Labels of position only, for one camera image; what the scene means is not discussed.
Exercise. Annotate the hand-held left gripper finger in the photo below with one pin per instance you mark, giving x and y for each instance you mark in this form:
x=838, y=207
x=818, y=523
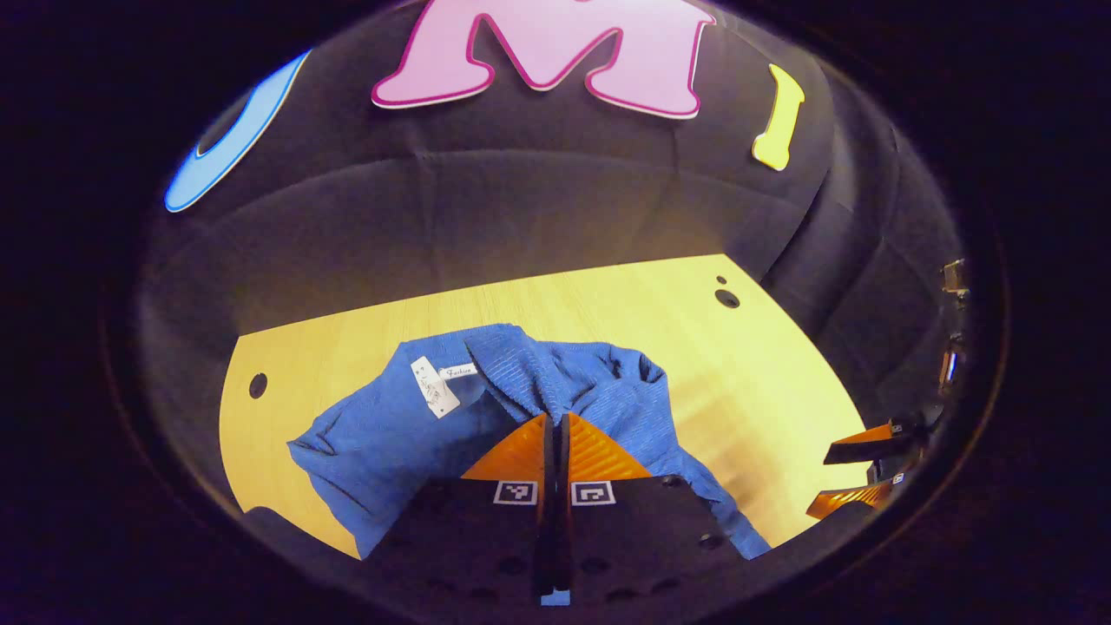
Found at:
x=548, y=538
x=564, y=538

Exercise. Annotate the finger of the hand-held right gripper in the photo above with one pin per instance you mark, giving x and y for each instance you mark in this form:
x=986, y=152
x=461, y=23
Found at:
x=868, y=441
x=855, y=499

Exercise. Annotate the blue button shirt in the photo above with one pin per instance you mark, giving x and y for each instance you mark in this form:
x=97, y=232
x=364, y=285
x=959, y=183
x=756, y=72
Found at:
x=391, y=434

